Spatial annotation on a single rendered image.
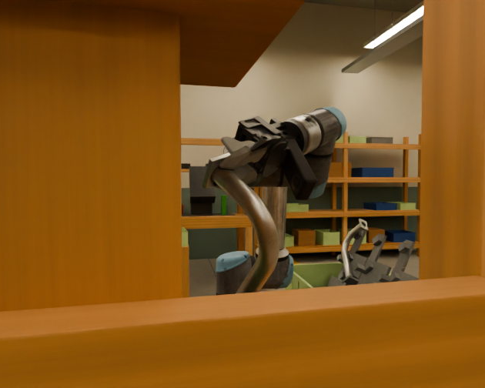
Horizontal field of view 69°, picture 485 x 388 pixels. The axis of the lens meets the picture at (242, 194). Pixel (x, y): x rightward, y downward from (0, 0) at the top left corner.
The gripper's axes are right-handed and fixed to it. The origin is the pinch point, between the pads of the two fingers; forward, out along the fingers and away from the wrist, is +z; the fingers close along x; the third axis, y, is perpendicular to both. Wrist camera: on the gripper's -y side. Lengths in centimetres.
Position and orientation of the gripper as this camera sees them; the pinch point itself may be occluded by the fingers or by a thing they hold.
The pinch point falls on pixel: (226, 176)
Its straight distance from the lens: 54.3
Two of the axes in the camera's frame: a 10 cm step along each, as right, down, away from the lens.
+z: -6.8, 3.4, -6.5
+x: 2.5, -7.3, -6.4
